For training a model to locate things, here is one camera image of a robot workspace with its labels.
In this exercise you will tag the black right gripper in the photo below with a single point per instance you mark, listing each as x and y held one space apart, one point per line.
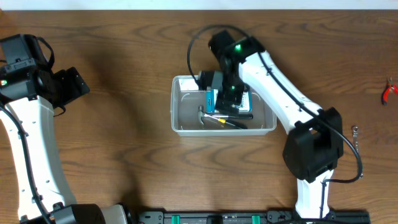
223 98

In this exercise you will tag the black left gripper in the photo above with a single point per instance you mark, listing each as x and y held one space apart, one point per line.
72 86

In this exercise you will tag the blue white screwdriver box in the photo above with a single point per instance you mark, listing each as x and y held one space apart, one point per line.
212 98

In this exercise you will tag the black yellow screwdriver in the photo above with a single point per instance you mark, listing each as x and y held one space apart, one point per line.
236 124

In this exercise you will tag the small hammer black handle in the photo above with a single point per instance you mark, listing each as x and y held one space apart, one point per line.
221 118

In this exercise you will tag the clear plastic container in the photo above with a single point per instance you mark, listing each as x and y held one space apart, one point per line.
186 99

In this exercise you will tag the silver combination wrench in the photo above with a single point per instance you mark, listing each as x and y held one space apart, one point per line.
355 131

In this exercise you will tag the red handled pliers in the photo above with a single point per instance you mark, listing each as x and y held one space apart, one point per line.
390 86

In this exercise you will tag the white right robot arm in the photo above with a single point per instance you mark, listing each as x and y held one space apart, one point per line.
312 148

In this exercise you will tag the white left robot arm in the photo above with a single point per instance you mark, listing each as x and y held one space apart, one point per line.
30 94

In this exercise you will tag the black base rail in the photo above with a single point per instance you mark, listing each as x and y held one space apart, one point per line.
267 217

